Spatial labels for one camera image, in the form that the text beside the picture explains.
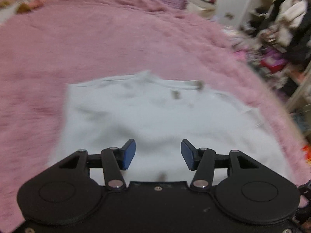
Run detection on cream open wardrobe shelf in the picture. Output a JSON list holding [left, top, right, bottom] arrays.
[[239, 0, 310, 140]]

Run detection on pink fluffy bed blanket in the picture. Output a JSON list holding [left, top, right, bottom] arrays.
[[1, 0, 310, 232]]

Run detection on white Nevada long-sleeve shirt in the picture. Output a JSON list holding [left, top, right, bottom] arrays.
[[49, 72, 292, 182]]

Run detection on brown plush toy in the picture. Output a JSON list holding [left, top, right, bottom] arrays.
[[16, 3, 32, 14]]

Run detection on cluttered bedside table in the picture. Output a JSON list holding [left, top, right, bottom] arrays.
[[187, 0, 218, 19]]

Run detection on white hanging jacket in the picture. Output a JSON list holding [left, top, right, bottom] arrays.
[[275, 0, 308, 47]]

